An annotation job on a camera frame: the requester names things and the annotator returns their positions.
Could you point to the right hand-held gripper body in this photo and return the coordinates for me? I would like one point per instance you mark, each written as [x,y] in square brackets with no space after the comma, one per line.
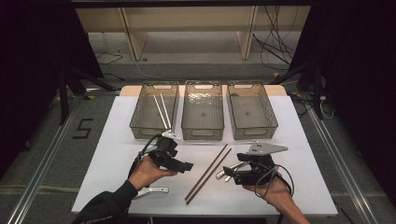
[264,148]

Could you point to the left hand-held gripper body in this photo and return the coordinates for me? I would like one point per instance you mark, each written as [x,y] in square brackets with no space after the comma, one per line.
[163,149]

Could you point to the white ceramic spoon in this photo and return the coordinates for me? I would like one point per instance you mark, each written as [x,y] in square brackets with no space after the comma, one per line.
[155,189]

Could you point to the clear grey plastic bin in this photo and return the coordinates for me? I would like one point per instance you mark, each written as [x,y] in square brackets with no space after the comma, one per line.
[149,113]
[251,113]
[203,113]

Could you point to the white chopstick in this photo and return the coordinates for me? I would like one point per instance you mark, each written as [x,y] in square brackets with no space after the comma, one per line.
[166,111]

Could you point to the white chopsticks pair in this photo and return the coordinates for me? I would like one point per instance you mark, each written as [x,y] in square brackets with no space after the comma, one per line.
[160,111]

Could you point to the person's left hand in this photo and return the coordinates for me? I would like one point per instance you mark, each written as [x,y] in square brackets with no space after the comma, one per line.
[146,174]

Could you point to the person's right hand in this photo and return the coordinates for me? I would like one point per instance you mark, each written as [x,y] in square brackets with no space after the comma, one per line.
[277,193]

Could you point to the white table board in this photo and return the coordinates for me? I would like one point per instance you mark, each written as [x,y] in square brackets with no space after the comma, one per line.
[211,210]

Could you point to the black tripod stand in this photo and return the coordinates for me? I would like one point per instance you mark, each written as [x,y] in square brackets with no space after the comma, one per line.
[63,99]
[317,93]

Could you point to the black curtain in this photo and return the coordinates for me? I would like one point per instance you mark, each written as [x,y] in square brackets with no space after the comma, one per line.
[31,62]
[358,62]

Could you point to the light wooden shelf unit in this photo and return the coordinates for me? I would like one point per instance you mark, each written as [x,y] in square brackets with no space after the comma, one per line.
[193,18]

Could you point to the aluminium floor rail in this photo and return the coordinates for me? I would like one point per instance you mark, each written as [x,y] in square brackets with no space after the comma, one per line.
[40,177]
[342,168]

